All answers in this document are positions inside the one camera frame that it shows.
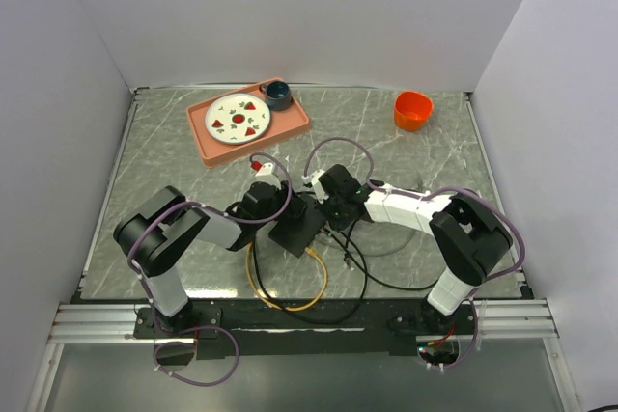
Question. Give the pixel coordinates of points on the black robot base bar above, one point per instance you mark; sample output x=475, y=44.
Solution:
x=224, y=327

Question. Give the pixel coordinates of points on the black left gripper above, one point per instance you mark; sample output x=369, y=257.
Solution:
x=284, y=194

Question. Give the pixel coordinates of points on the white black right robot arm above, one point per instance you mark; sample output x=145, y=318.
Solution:
x=470, y=237

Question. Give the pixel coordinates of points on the pink rectangular tray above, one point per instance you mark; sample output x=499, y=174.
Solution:
x=285, y=125

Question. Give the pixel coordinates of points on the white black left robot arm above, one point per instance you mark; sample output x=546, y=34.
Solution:
x=155, y=236

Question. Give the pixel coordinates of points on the white plate with strawberries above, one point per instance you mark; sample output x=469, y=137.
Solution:
x=237, y=119

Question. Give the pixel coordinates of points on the black network switch box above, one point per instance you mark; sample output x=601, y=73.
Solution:
x=296, y=228

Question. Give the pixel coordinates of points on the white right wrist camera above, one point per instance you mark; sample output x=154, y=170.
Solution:
x=313, y=181

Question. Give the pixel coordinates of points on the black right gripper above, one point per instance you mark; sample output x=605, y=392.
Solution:
x=337, y=225

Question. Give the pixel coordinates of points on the orange plastic cup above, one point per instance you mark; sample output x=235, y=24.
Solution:
x=411, y=110

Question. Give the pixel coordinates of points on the dark blue mug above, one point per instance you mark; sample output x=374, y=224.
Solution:
x=277, y=95

